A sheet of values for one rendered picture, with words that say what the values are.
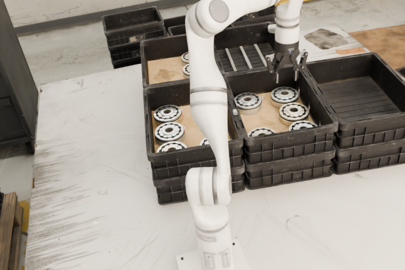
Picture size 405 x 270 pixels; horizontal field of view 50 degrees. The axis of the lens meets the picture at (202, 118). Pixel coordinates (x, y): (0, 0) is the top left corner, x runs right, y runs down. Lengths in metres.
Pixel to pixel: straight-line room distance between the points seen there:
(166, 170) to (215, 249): 0.34
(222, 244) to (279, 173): 0.41
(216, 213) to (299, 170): 0.46
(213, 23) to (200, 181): 0.38
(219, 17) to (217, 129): 0.27
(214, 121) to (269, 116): 0.59
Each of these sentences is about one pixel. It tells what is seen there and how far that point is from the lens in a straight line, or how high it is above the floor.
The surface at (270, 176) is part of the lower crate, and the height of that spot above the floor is 0.76.
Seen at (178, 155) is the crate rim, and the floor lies 0.92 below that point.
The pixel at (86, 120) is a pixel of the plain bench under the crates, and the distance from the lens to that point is 1.96.
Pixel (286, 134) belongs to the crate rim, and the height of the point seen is 0.93.
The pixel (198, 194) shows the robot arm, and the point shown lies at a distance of 1.03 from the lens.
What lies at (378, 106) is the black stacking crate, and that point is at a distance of 1.69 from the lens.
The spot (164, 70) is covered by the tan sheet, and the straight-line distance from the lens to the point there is 1.94.
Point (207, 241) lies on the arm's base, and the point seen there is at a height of 0.88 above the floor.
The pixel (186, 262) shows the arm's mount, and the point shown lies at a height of 0.74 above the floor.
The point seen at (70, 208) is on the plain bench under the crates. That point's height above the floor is 0.70.
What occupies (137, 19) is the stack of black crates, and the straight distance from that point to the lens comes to 3.27.
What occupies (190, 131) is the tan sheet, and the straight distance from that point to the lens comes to 1.55.
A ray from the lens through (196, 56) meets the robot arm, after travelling 1.11.
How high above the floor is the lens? 1.78
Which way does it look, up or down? 36 degrees down
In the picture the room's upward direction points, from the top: 7 degrees counter-clockwise
